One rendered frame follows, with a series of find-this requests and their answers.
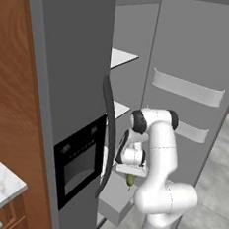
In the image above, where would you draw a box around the grey open fridge door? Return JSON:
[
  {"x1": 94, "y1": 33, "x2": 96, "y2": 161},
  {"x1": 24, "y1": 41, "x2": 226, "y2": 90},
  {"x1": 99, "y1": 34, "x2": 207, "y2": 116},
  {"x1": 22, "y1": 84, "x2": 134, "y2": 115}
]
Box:
[{"x1": 128, "y1": 0, "x2": 229, "y2": 229}]

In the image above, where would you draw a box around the wooden tall cabinet panel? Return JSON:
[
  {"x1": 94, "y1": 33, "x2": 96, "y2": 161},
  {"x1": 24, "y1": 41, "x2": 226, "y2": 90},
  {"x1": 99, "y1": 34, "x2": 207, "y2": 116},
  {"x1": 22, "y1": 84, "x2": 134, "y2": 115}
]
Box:
[{"x1": 0, "y1": 0, "x2": 76, "y2": 229}]

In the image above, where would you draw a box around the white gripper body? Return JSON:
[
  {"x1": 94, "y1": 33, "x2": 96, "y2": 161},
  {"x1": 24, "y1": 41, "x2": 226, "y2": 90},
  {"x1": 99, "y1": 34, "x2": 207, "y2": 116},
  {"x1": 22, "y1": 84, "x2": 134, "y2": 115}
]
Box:
[{"x1": 114, "y1": 162, "x2": 150, "y2": 180}]

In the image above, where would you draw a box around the grey fridge door with dispenser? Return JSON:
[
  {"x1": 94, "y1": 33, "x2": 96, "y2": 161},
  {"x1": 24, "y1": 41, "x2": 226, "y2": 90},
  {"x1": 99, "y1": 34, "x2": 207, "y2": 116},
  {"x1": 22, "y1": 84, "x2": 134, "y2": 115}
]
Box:
[{"x1": 3, "y1": 0, "x2": 119, "y2": 229}]

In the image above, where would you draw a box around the white fridge shelf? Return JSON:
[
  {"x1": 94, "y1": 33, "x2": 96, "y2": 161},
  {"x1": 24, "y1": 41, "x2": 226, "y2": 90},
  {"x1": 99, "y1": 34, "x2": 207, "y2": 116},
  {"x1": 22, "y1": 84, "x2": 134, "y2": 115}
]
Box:
[
  {"x1": 109, "y1": 48, "x2": 140, "y2": 73},
  {"x1": 111, "y1": 100, "x2": 132, "y2": 121}
]

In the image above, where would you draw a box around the large white door bin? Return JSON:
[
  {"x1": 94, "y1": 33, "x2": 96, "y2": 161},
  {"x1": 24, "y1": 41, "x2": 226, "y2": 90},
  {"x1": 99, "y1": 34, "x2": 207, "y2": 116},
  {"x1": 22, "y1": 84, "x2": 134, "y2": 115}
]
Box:
[{"x1": 149, "y1": 68, "x2": 227, "y2": 110}]

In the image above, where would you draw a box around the wooden drawer front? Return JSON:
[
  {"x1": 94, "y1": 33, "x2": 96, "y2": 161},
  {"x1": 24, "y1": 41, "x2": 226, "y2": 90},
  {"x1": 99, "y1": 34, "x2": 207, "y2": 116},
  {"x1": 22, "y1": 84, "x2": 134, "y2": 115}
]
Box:
[{"x1": 0, "y1": 190, "x2": 32, "y2": 229}]

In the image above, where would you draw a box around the black curved fridge door handle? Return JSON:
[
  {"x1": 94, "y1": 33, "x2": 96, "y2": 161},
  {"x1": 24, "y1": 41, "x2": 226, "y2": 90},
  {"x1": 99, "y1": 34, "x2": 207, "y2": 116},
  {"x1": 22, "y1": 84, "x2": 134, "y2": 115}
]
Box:
[{"x1": 91, "y1": 74, "x2": 124, "y2": 200}]

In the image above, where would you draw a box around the grey fridge drawer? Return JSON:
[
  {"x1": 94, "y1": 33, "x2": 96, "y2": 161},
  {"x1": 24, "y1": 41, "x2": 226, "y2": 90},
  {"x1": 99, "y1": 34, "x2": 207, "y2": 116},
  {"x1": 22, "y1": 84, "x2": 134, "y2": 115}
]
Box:
[{"x1": 95, "y1": 146, "x2": 143, "y2": 229}]

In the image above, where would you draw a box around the grey fridge body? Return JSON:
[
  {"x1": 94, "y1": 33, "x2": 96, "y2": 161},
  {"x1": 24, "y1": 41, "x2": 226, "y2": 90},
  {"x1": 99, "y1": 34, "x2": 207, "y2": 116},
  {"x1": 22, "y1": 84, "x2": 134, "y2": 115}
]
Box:
[{"x1": 94, "y1": 0, "x2": 162, "y2": 229}]

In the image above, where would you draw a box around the small white door bin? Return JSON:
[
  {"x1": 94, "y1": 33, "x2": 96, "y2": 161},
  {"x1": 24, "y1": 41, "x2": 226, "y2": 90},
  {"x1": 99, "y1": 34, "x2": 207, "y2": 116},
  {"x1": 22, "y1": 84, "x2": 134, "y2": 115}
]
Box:
[{"x1": 174, "y1": 119, "x2": 211, "y2": 145}]

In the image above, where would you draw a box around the green cucumber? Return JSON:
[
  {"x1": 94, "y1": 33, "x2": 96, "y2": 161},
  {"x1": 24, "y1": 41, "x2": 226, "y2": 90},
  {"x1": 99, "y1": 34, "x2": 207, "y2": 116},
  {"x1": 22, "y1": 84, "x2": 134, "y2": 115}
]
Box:
[{"x1": 124, "y1": 173, "x2": 137, "y2": 192}]

